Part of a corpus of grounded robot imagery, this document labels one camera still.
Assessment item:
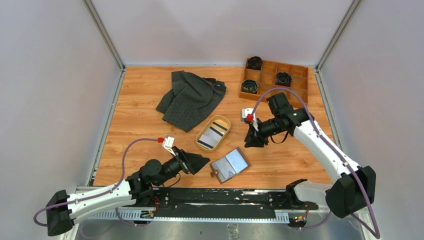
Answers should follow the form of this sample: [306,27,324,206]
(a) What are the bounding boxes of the purple cable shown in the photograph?
[33,137,165,228]
[246,87,381,240]

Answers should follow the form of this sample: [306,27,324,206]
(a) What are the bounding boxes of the black coiled belt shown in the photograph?
[275,72,293,87]
[246,56,263,71]

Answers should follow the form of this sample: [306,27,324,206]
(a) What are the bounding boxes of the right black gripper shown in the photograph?
[244,116,284,148]

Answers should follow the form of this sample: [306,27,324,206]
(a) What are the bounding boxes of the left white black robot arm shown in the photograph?
[46,146,210,237]

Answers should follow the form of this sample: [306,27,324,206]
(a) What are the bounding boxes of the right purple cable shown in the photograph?
[246,87,381,240]

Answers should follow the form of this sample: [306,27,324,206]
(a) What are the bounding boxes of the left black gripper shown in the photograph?
[155,145,210,187]

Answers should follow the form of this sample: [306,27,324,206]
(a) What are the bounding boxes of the aluminium frame rail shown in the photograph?
[70,185,373,215]

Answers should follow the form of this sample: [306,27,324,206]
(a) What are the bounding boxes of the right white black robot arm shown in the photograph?
[241,92,376,218]

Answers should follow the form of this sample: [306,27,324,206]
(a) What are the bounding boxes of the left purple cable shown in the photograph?
[33,137,165,228]

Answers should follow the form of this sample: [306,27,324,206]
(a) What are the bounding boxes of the dark green coiled belt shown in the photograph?
[241,79,259,94]

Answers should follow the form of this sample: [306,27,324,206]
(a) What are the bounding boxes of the black coiled belt top left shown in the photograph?
[246,56,263,71]

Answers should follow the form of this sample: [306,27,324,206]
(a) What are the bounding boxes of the white striped cards in tray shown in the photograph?
[196,121,229,150]

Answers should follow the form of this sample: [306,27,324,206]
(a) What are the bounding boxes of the dark grey dotted cloth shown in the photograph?
[156,70,227,133]

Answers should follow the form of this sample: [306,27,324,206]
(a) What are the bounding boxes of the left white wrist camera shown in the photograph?
[161,135,176,156]

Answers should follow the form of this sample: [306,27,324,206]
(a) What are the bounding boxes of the black coiled belt middle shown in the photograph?
[275,72,293,87]

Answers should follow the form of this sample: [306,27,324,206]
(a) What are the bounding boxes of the oval wooden card tray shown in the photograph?
[195,115,232,153]

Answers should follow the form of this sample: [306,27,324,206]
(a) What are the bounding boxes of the wooden compartment tray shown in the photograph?
[238,58,309,108]

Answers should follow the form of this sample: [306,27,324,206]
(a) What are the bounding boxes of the brown leather card holder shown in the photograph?
[209,147,251,184]

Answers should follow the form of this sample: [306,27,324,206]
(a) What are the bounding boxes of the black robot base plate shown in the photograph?
[132,187,319,220]

